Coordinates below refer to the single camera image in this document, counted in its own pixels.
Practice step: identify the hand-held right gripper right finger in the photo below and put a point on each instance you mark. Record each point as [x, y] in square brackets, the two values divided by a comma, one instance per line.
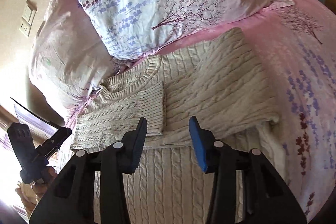
[199, 146]

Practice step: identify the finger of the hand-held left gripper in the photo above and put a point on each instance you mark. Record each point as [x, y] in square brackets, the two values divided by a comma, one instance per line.
[56, 138]
[35, 113]

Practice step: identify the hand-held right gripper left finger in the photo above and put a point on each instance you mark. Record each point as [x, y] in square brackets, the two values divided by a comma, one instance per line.
[138, 142]

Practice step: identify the person's left hand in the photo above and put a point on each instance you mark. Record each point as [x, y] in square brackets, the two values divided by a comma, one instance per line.
[44, 179]

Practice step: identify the pale pink floral pillow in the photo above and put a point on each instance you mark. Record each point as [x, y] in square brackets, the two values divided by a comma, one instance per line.
[60, 50]

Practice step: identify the pink floral bed cover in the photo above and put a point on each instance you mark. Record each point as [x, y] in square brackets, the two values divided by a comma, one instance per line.
[302, 56]

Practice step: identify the white wall socket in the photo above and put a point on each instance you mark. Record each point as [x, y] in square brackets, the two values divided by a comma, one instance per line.
[25, 26]

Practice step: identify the white wall switch plate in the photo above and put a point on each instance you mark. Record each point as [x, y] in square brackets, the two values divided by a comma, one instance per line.
[29, 11]

